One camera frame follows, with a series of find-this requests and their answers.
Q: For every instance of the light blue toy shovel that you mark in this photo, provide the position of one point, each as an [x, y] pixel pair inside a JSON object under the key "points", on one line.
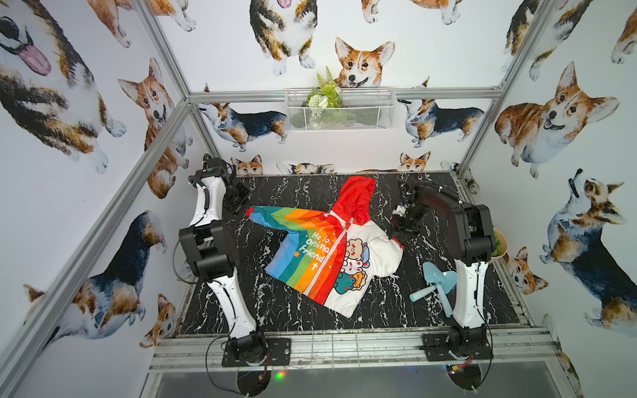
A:
{"points": [[440, 282]]}

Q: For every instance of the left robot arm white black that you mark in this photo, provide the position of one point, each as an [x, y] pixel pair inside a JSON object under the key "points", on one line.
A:
{"points": [[212, 255]]}

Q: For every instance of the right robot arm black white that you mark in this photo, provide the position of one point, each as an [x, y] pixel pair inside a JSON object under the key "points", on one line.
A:
{"points": [[471, 242]]}

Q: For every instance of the white wire wall basket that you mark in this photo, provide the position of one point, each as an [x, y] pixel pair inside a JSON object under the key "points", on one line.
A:
{"points": [[366, 109]]}

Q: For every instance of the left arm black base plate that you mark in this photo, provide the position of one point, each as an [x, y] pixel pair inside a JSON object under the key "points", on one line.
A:
{"points": [[276, 352]]}

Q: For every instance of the rainbow kids hooded jacket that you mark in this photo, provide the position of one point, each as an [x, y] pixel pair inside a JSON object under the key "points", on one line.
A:
{"points": [[332, 257]]}

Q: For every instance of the aluminium front rail frame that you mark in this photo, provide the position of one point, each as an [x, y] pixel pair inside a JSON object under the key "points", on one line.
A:
{"points": [[356, 349]]}

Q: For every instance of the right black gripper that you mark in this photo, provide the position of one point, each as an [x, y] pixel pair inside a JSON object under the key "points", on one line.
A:
{"points": [[396, 223]]}

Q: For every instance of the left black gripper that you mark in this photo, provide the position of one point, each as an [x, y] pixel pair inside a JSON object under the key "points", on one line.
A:
{"points": [[239, 196]]}

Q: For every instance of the green fern with white flower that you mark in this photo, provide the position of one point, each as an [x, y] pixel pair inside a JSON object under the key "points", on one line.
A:
{"points": [[325, 96]]}

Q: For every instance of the beige pot green plant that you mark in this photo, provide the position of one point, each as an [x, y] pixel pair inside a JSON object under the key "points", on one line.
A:
{"points": [[502, 246]]}

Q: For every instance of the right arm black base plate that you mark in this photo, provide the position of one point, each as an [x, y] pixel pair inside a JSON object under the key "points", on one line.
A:
{"points": [[450, 347]]}

